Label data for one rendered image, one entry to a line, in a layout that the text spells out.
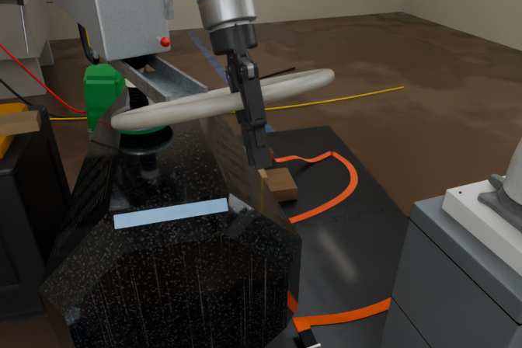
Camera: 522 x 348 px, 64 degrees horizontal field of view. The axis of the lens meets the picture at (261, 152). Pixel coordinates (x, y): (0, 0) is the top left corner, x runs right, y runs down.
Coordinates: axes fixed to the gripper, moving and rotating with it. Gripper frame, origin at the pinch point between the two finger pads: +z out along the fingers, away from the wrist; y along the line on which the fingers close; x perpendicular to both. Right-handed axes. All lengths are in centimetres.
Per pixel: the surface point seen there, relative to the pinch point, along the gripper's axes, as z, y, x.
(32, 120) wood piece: -13, 113, 58
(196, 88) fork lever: -12, 50, 1
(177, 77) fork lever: -16, 62, 4
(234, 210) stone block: 25, 47, -1
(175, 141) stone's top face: 5, 81, 9
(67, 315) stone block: 42, 53, 51
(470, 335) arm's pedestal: 65, 13, -49
